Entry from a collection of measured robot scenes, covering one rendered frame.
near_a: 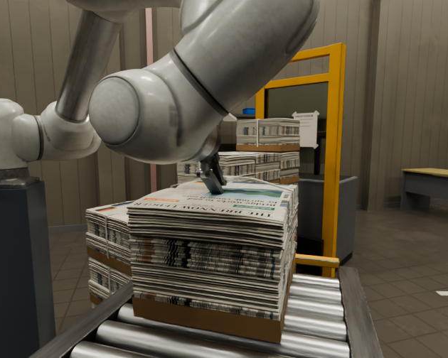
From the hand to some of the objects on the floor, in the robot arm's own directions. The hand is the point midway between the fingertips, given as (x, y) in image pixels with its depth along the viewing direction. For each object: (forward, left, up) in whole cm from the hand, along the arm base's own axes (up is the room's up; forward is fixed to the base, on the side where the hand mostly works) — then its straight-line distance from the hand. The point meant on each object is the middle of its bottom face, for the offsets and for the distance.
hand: (227, 148), depth 70 cm
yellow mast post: (+129, +139, -113) cm, 221 cm away
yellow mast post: (+92, +194, -113) cm, 242 cm away
